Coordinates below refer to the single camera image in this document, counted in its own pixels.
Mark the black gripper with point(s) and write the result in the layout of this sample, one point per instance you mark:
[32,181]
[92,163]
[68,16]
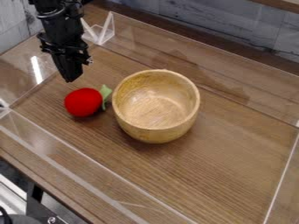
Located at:
[62,42]

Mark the black metal table leg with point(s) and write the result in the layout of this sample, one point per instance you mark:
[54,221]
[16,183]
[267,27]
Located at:
[35,192]

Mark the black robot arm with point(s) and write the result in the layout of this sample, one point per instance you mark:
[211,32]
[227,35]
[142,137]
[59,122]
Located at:
[46,6]

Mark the light wooden bowl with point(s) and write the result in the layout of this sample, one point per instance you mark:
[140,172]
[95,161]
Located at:
[156,104]

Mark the clear acrylic tray wall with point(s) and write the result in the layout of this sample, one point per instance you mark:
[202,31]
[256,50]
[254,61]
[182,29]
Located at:
[228,173]

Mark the clear acrylic corner bracket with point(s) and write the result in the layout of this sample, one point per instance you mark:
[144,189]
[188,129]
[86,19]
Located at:
[99,34]

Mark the red felt fruit green leaf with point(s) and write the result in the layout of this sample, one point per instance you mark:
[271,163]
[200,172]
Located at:
[83,102]

